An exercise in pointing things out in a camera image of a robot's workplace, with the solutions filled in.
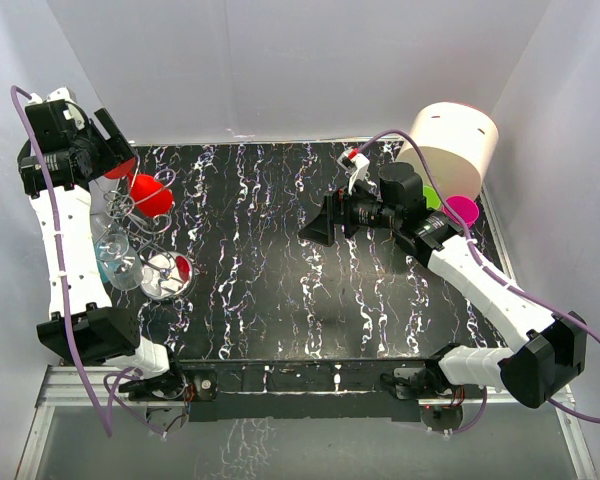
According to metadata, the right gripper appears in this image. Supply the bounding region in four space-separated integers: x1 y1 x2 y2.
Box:
299 176 401 247

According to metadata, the red wine glass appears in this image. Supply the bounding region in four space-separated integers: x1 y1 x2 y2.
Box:
104 159 174 218

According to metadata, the green wine glass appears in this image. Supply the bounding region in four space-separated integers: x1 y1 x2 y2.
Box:
423 186 441 210

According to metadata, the clear wine glass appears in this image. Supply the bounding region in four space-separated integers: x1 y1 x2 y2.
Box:
90 213 143 291

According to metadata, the magenta wine glass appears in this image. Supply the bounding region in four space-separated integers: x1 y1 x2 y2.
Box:
442 195 480 228

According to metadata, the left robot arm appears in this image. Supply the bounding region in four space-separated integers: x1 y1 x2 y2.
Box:
17 95 187 399

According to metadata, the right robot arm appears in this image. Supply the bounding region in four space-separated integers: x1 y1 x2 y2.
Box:
299 162 586 409

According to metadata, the blue wine glass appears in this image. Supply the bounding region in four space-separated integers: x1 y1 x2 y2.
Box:
95 254 109 285

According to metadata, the chrome wine glass rack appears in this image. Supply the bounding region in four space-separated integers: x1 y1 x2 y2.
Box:
97 168 194 303

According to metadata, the white cylindrical container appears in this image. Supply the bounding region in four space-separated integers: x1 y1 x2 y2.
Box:
409 102 499 200

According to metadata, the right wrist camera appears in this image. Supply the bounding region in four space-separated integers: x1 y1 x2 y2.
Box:
337 148 370 195

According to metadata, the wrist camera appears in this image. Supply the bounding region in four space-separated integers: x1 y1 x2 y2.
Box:
337 148 370 195
26 86 86 129

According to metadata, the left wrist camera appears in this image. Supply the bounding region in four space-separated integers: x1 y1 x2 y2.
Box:
26 86 86 129

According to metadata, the black front mounting rail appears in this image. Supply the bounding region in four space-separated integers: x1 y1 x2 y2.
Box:
129 355 486 426

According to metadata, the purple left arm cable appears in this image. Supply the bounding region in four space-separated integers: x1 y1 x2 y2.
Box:
9 84 166 439

